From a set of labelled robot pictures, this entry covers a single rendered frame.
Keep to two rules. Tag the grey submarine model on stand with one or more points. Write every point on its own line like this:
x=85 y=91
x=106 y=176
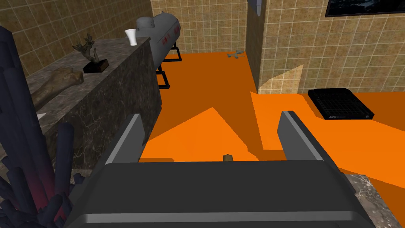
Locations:
x=161 y=34

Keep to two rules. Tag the white cup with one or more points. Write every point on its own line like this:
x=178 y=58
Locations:
x=131 y=36

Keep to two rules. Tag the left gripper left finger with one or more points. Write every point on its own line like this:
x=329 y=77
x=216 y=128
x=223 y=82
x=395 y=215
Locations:
x=126 y=142

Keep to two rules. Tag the dark marble counter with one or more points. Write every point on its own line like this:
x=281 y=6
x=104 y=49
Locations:
x=104 y=95

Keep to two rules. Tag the dark branch sculpture on base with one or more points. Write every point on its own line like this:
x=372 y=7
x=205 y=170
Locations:
x=92 y=58

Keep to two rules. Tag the dark framed wall picture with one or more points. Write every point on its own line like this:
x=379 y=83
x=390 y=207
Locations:
x=364 y=7

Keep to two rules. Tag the brown bone-shaped piece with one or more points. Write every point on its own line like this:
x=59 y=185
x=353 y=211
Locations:
x=53 y=84

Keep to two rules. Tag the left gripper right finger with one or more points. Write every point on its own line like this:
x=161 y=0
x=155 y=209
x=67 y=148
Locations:
x=295 y=139

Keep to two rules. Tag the black square pad controller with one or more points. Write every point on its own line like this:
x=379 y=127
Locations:
x=340 y=104

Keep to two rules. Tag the dark crystal cluster sculpture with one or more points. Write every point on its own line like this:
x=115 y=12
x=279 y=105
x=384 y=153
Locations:
x=22 y=152

